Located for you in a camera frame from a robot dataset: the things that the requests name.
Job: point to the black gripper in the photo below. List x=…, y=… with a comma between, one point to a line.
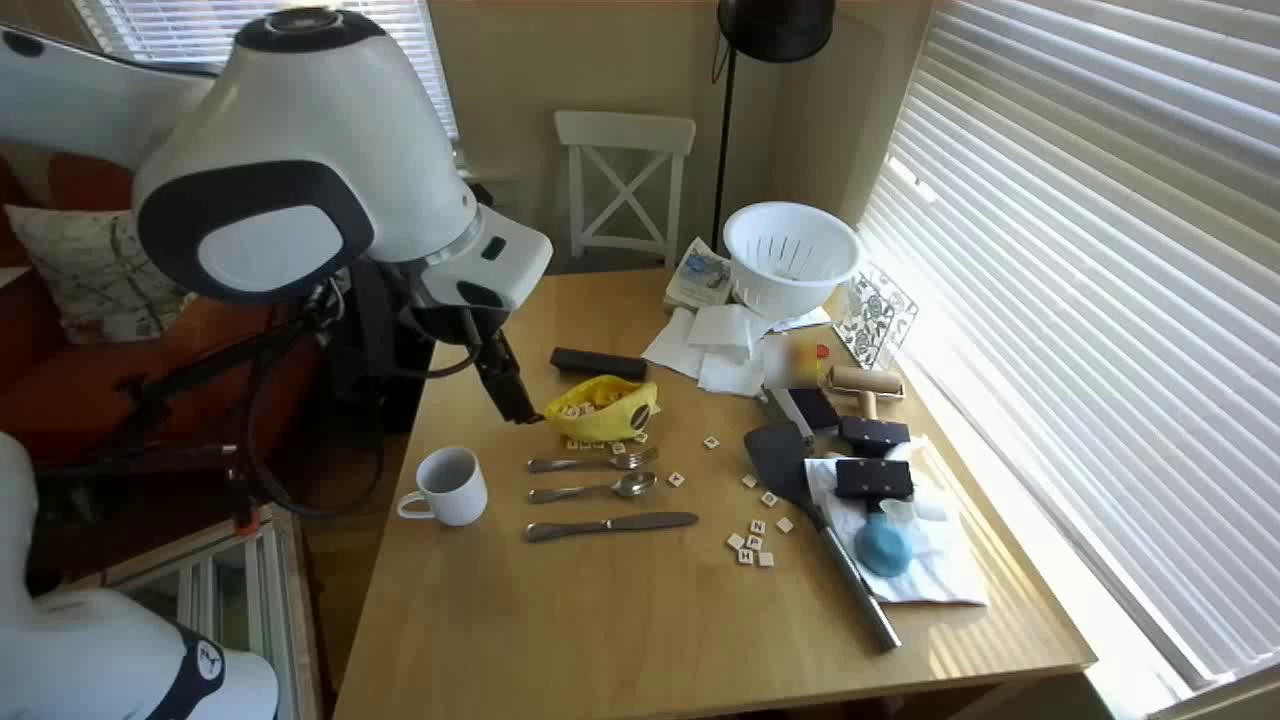
x=476, y=330

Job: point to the white ceramic mug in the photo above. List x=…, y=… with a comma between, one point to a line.
x=450, y=491

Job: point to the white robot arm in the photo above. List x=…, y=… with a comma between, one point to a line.
x=297, y=159

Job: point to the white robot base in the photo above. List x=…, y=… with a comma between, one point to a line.
x=97, y=653

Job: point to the black remote control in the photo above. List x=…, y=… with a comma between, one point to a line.
x=597, y=365

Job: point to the silver table knife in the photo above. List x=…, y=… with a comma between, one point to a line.
x=637, y=522

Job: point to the silver spoon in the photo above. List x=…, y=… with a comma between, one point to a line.
x=624, y=486

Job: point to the white paper napkins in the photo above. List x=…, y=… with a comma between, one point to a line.
x=722, y=348

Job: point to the blue white packet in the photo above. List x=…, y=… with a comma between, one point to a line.
x=698, y=276

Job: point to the white wooden chair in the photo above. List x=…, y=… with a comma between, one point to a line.
x=624, y=182

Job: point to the orange sofa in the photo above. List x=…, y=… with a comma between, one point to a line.
x=60, y=399

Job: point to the black spatula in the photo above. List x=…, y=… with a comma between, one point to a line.
x=776, y=455

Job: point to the red yellow small toys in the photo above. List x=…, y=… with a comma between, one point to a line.
x=809, y=357

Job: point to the white colander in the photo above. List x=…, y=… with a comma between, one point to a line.
x=790, y=256

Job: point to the black box on cloth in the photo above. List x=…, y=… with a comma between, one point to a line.
x=875, y=480

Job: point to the small black box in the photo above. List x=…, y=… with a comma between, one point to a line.
x=870, y=438

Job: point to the patterned clear packet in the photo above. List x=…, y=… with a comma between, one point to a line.
x=876, y=315

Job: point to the blue ball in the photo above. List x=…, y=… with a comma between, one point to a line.
x=880, y=544

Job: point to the patterned white cushion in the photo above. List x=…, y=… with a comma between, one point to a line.
x=97, y=272

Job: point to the black floor lamp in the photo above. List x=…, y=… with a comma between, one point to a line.
x=768, y=32

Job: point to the white cloth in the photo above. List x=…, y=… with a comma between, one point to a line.
x=940, y=565

